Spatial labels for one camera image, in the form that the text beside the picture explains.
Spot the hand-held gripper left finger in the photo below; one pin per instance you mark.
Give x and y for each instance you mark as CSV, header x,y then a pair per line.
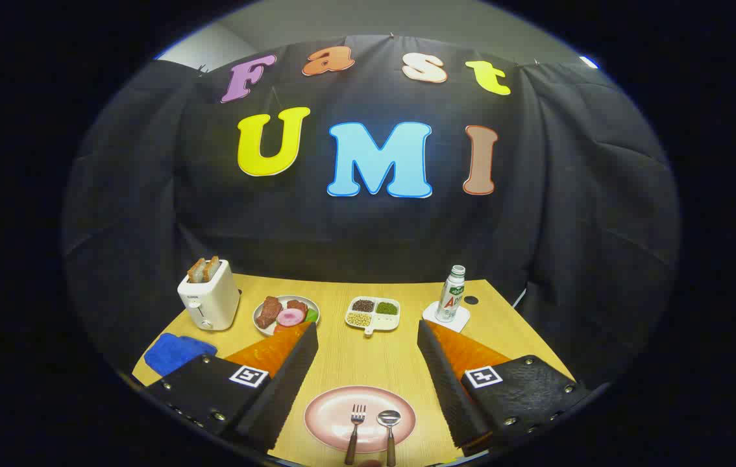
x,y
283,389

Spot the white divided dish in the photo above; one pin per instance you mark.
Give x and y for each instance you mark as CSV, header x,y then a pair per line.
x,y
384,322

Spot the blue cloth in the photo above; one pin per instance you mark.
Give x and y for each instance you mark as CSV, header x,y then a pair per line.
x,y
176,353

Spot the yellow soybeans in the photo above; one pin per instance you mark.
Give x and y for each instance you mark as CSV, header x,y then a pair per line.
x,y
359,319

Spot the pink plate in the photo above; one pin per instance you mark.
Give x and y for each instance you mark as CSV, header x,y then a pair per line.
x,y
329,418

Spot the toast slice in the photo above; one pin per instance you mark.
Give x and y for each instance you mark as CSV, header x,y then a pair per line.
x,y
196,270
212,267

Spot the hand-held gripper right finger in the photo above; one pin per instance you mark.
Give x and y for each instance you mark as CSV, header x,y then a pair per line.
x,y
449,389

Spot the white square coaster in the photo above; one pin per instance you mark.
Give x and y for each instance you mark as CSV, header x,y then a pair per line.
x,y
431,314

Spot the long brown meat piece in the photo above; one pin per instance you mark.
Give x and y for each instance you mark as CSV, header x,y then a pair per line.
x,y
269,311

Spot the grey food plate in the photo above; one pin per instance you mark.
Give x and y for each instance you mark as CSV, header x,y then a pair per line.
x,y
285,301

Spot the green vegetable leaf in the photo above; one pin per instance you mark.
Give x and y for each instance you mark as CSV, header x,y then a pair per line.
x,y
311,316

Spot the white drink bottle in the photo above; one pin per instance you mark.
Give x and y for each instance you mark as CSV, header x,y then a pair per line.
x,y
451,295

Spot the orange carrot piece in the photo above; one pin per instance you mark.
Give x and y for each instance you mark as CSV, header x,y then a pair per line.
x,y
281,328

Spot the pink ham slice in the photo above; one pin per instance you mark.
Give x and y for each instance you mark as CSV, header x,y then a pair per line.
x,y
291,317

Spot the white toaster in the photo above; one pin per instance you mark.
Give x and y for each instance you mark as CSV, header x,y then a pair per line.
x,y
209,305

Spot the green beans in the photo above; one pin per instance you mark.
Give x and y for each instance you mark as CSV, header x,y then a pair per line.
x,y
387,309

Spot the small brown meat piece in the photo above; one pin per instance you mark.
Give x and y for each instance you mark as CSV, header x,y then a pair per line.
x,y
296,305

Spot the dark brown beans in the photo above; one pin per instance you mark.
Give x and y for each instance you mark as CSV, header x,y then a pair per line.
x,y
363,305

